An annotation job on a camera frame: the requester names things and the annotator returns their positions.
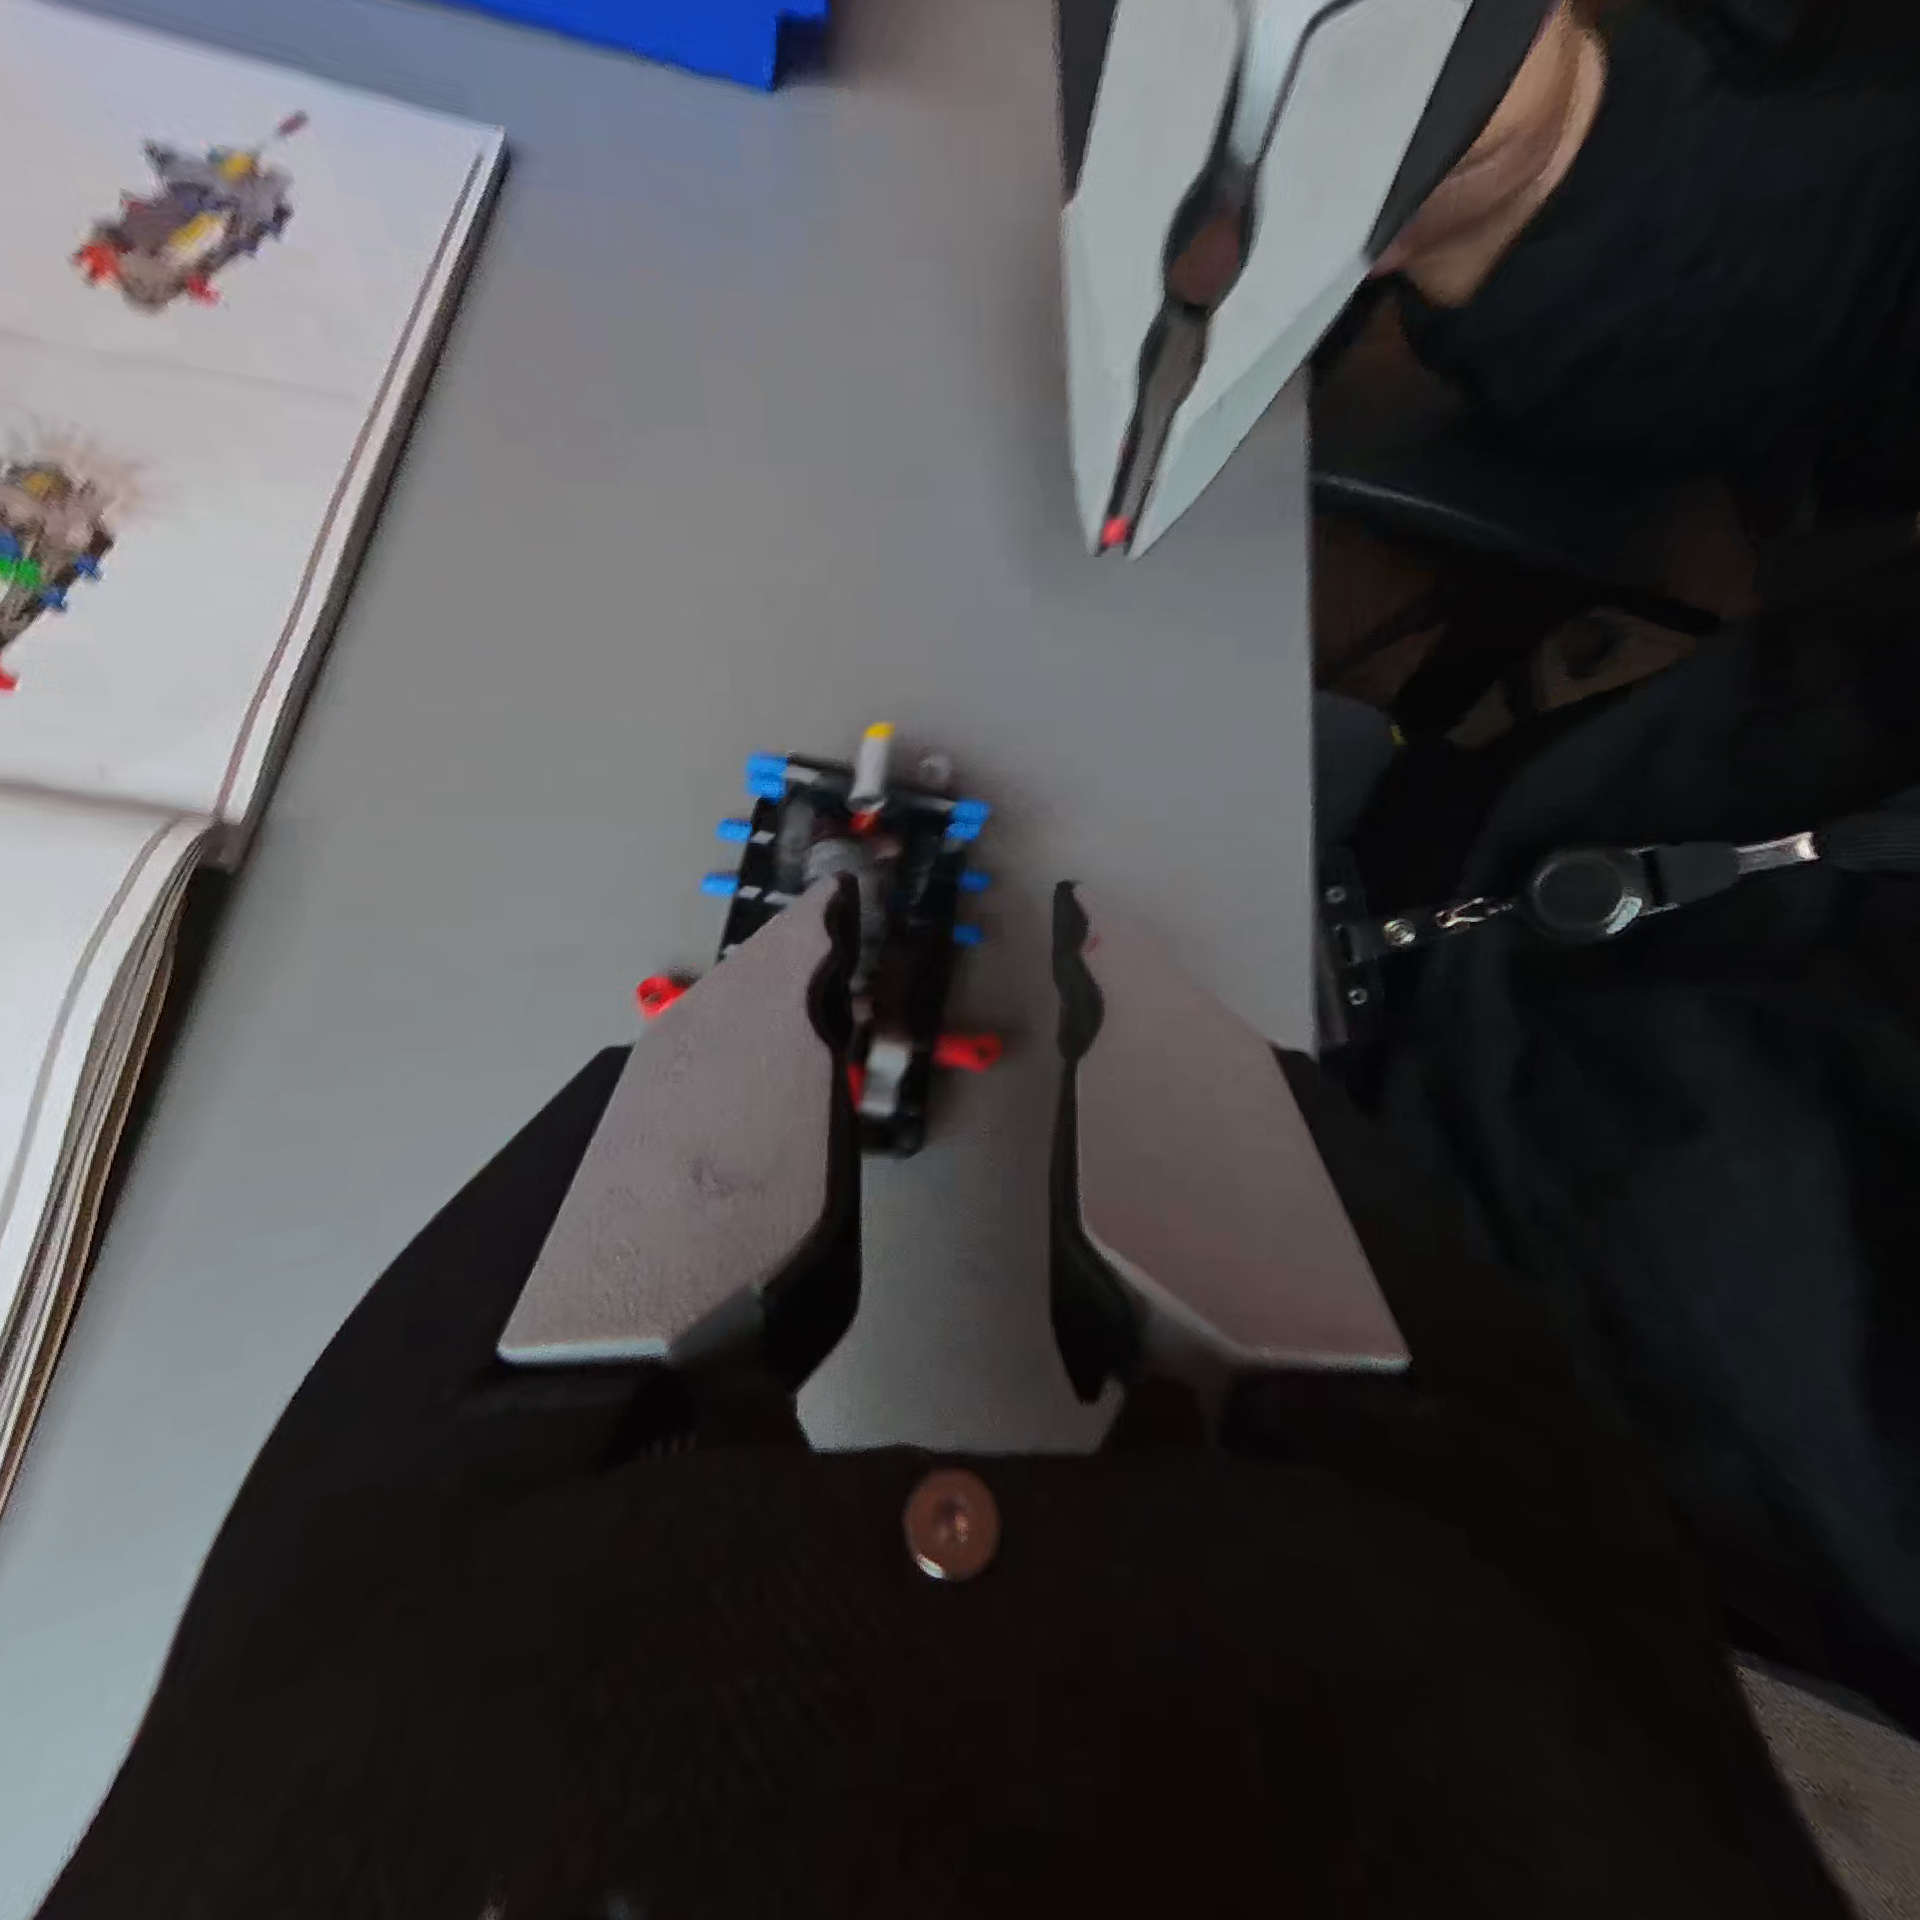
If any lego instruction booklet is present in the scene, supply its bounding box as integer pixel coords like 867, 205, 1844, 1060
0, 0, 513, 1518

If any black lego frame assembly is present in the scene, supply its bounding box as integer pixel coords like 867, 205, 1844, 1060
637, 719, 1004, 1162

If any black chair frame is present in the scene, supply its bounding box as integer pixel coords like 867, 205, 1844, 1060
1312, 468, 1728, 639

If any person's right hand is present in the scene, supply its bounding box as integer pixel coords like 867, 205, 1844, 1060
1402, 0, 1615, 308

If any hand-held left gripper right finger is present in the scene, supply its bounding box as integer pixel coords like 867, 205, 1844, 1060
1045, 879, 1413, 1407

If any black badge holder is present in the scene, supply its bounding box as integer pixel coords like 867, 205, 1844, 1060
1316, 838, 1396, 1070

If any blue plastic bin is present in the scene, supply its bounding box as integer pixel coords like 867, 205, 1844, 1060
435, 0, 834, 95

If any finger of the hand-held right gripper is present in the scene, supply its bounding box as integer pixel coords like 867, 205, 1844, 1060
1055, 0, 1255, 558
1123, 0, 1555, 563

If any black badge reel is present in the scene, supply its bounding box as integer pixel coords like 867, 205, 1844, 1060
1380, 838, 1749, 950

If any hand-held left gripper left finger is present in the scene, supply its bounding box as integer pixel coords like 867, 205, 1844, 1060
497, 873, 868, 1402

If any black lanyard strap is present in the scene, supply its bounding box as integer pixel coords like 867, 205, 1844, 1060
1732, 790, 1920, 879

